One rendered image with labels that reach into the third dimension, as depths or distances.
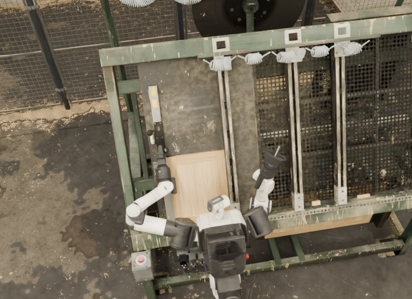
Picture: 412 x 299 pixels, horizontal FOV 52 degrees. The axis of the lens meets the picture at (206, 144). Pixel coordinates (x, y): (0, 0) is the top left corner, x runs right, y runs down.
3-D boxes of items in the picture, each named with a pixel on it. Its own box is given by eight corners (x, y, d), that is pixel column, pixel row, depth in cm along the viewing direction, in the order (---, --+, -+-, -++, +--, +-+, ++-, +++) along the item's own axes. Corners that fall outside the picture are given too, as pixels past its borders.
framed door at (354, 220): (263, 236, 347) (264, 238, 346) (270, 198, 306) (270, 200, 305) (368, 220, 355) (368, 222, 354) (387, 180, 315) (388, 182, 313)
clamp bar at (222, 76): (227, 217, 286) (233, 233, 263) (209, 38, 254) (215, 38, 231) (241, 214, 287) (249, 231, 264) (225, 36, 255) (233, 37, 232)
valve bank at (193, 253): (176, 280, 290) (173, 264, 272) (173, 261, 299) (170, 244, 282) (246, 268, 294) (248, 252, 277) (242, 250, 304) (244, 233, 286)
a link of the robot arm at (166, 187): (164, 182, 251) (146, 193, 244) (170, 178, 244) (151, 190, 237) (170, 192, 251) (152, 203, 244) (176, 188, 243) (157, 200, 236)
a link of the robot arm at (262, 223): (271, 223, 243) (272, 228, 230) (257, 230, 244) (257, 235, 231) (263, 205, 244) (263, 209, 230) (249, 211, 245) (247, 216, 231)
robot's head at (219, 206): (230, 211, 233) (229, 197, 229) (216, 219, 228) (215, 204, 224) (222, 206, 238) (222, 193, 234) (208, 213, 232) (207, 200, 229)
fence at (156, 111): (168, 226, 283) (168, 229, 279) (148, 86, 257) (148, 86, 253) (175, 225, 284) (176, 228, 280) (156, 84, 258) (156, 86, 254)
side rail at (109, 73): (131, 228, 287) (130, 235, 276) (103, 65, 257) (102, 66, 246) (140, 227, 287) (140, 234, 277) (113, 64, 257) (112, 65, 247)
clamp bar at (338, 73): (331, 201, 293) (346, 215, 270) (327, 25, 261) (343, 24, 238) (345, 199, 294) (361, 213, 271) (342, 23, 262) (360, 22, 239)
